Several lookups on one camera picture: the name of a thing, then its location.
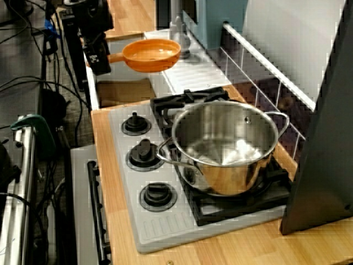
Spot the wooden stove countertop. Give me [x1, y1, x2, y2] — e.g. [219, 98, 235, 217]
[90, 82, 353, 265]

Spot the green clamp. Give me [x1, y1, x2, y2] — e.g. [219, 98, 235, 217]
[10, 114, 57, 160]

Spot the blue tape piece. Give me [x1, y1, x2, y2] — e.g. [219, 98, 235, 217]
[45, 19, 60, 39]

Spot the dark tiled backsplash panel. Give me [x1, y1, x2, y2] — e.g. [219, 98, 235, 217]
[220, 22, 317, 166]

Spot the orange toy frying pan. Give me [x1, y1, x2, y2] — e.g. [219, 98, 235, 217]
[106, 38, 182, 73]

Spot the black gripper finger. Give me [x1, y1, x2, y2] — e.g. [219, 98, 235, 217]
[85, 44, 111, 76]

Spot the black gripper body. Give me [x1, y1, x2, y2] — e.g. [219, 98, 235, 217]
[81, 27, 110, 53]

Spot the grey toy stove panel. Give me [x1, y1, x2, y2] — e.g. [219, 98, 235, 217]
[108, 91, 293, 254]

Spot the black upright post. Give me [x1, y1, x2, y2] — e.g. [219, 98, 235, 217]
[60, 9, 89, 92]

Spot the black stove knob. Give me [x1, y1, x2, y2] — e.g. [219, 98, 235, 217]
[121, 112, 152, 136]
[125, 137, 168, 172]
[138, 182, 179, 213]

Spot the dark slanted panel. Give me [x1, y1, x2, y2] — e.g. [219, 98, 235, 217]
[280, 0, 353, 235]

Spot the aluminium frame rail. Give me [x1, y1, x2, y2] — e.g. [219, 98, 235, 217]
[0, 117, 38, 265]

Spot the black oven door handle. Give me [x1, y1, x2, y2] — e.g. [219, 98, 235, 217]
[87, 160, 111, 263]

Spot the stainless steel pot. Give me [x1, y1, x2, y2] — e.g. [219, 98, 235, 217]
[156, 99, 290, 197]

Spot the grey toy faucet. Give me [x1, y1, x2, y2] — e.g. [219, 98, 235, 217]
[168, 0, 192, 60]

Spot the wooden side countertop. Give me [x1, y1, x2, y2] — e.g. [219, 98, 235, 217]
[106, 0, 157, 39]

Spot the white oven cabinet front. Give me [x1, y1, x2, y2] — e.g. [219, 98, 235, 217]
[70, 145, 111, 265]

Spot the black equipment base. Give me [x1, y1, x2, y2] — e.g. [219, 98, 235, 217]
[0, 137, 22, 191]

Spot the black burner grate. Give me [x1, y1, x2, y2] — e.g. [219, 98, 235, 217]
[150, 87, 229, 130]
[176, 153, 293, 227]

